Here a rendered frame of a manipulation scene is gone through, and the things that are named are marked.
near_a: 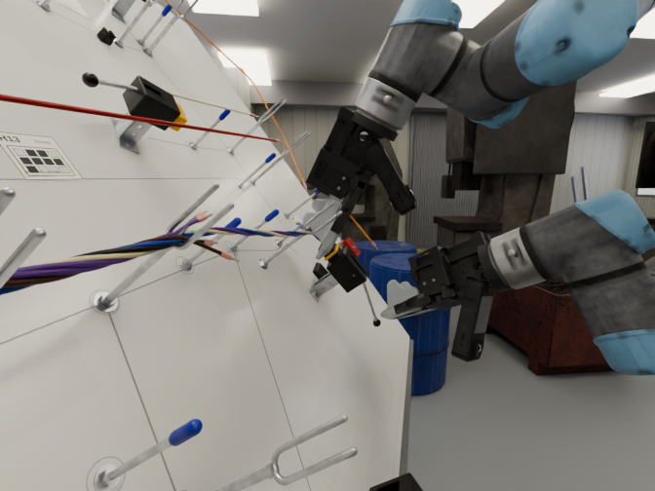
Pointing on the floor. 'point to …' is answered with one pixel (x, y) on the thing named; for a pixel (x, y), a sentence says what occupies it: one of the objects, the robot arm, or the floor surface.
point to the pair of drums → (380, 276)
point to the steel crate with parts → (547, 328)
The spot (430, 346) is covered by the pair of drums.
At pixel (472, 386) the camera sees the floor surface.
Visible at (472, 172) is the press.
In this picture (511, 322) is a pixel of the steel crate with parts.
